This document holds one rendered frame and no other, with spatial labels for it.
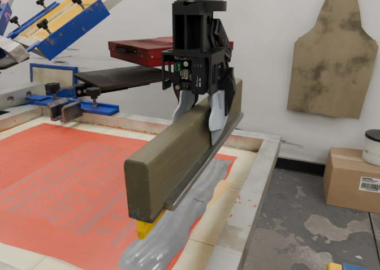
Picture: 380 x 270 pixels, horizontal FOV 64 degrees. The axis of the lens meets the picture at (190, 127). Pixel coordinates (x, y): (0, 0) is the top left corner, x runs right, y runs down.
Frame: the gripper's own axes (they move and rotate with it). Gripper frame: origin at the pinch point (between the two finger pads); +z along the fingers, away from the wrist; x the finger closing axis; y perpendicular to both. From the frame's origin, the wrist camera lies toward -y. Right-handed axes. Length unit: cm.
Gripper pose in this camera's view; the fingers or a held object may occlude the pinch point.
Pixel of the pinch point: (203, 133)
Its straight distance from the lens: 50.1
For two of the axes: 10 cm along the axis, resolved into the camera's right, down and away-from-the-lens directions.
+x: 9.2, 1.4, -3.6
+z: 0.0, 9.3, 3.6
